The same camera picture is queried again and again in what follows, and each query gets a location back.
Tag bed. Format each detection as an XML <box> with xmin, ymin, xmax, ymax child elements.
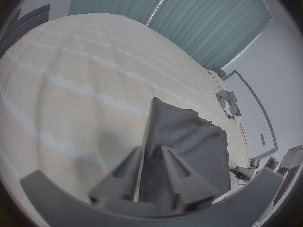
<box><xmin>0</xmin><ymin>13</ymin><xmax>278</xmax><ymax>205</ymax></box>

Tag grey bedside table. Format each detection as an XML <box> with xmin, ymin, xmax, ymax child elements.
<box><xmin>213</xmin><ymin>65</ymin><xmax>226</xmax><ymax>78</ymax></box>

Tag blue-green curtain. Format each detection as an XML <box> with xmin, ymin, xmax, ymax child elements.
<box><xmin>147</xmin><ymin>0</ymin><xmax>273</xmax><ymax>68</ymax></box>
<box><xmin>68</xmin><ymin>0</ymin><xmax>176</xmax><ymax>26</ymax></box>

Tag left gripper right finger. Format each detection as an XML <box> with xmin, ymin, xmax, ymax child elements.
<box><xmin>161</xmin><ymin>146</ymin><xmax>217</xmax><ymax>210</ymax></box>

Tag black T-shirt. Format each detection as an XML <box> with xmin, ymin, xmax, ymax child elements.
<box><xmin>138</xmin><ymin>97</ymin><xmax>231</xmax><ymax>204</ymax></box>

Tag white printed pillow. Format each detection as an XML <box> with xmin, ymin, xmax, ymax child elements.
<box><xmin>205</xmin><ymin>69</ymin><xmax>225</xmax><ymax>93</ymax></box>

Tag pile of clothes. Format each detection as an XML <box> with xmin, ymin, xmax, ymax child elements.
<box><xmin>215</xmin><ymin>90</ymin><xmax>243</xmax><ymax>125</ymax></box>

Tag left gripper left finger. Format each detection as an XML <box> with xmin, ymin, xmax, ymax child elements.
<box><xmin>89</xmin><ymin>146</ymin><xmax>145</xmax><ymax>201</ymax></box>

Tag black chest of drawers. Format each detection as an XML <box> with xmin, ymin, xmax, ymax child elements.
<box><xmin>0</xmin><ymin>4</ymin><xmax>51</xmax><ymax>54</ymax></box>

